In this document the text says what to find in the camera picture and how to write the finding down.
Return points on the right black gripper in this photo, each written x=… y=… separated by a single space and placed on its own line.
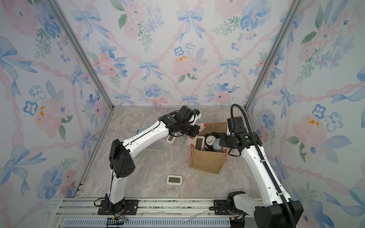
x=222 y=139

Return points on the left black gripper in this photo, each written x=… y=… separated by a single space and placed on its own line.
x=196 y=129

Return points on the small white digital clock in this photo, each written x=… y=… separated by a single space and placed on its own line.
x=170 y=139

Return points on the white large digital clock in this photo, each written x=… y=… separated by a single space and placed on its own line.
x=199 y=143

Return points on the white digital clock front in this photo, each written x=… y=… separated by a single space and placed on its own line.
x=174 y=180

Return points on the blue dome alarm clock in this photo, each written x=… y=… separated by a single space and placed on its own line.
x=216 y=146

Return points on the black twin-bell alarm clock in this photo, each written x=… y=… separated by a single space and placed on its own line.
x=210 y=139

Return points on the blue twin-bell clock beige base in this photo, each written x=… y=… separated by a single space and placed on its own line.
x=138 y=131

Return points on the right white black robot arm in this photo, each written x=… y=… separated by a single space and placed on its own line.
x=276 y=208

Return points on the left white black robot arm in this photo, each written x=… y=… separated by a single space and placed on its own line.
x=123 y=152

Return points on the grey flat mirror clock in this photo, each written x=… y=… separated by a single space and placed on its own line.
x=158 y=146

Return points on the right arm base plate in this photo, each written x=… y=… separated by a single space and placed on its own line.
x=220 y=207

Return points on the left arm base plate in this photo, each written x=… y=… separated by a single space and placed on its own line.
x=124 y=207

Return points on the aluminium front rail frame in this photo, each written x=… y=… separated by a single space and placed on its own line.
x=151 y=213

